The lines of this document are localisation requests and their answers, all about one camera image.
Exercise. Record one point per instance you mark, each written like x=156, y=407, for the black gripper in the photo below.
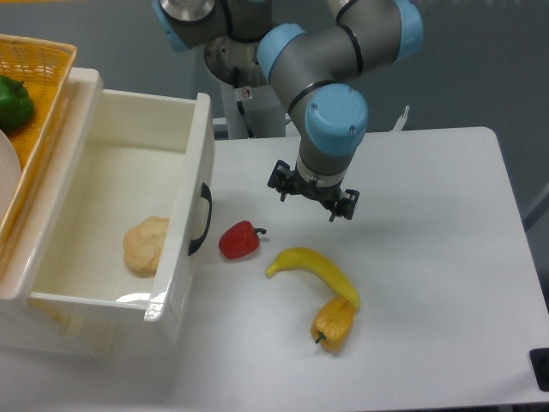
x=288, y=182

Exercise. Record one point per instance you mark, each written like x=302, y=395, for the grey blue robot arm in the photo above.
x=308, y=73

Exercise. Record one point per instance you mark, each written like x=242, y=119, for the white drawer cabinet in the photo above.
x=25, y=322

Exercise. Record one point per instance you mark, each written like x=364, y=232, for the yellow banana toy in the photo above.
x=314, y=262

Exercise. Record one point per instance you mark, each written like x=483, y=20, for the red bell pepper toy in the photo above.
x=240, y=240

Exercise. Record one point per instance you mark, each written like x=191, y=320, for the orange bell pepper toy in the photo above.
x=332, y=324

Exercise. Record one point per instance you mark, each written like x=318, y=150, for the cauliflower toy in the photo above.
x=143, y=245

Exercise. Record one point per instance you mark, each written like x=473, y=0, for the black object at table edge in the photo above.
x=540, y=362

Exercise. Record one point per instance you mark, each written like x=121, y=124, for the yellow woven basket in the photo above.
x=44, y=67

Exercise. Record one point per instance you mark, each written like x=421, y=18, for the white plate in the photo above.
x=10, y=173

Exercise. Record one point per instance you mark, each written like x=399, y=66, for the green bell pepper toy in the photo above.
x=17, y=108

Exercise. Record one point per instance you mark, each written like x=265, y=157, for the white clamp bracket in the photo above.
x=401, y=121

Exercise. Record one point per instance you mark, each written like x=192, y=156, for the black top drawer handle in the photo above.
x=204, y=216

